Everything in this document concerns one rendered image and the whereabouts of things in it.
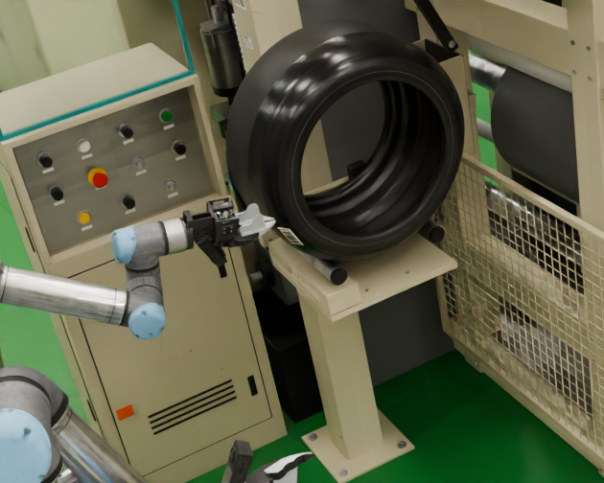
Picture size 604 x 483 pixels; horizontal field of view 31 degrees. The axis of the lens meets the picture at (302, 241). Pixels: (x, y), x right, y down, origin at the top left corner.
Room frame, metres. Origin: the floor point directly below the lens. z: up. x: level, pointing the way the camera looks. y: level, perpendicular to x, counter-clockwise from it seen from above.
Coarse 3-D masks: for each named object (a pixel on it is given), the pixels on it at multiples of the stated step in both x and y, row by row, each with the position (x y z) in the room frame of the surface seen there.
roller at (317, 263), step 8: (304, 256) 2.41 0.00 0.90; (312, 256) 2.37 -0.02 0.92; (320, 264) 2.33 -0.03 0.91; (328, 264) 2.31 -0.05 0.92; (336, 264) 2.30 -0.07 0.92; (320, 272) 2.33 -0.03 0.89; (328, 272) 2.29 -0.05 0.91; (336, 272) 2.27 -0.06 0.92; (344, 272) 2.28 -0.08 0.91; (336, 280) 2.27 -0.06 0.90; (344, 280) 2.28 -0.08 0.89
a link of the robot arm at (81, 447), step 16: (16, 368) 1.47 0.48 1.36; (32, 368) 1.50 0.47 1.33; (48, 384) 1.48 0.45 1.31; (64, 400) 1.50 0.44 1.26; (64, 416) 1.48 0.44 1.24; (64, 432) 1.47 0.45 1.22; (80, 432) 1.49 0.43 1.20; (96, 432) 1.52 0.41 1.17; (64, 448) 1.47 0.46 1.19; (80, 448) 1.47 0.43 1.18; (96, 448) 1.49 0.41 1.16; (112, 448) 1.52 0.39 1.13; (64, 464) 1.48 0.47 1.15; (80, 464) 1.47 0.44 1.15; (96, 464) 1.47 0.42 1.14; (112, 464) 1.49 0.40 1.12; (128, 464) 1.52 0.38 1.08; (96, 480) 1.47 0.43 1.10; (112, 480) 1.48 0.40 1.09; (128, 480) 1.49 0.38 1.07; (144, 480) 1.52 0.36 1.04
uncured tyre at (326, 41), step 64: (256, 64) 2.47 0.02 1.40; (320, 64) 2.32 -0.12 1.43; (384, 64) 2.34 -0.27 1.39; (256, 128) 2.31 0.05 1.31; (384, 128) 2.64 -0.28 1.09; (448, 128) 2.38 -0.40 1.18; (256, 192) 2.28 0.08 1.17; (384, 192) 2.57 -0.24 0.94; (448, 192) 2.40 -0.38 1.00; (320, 256) 2.28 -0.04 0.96
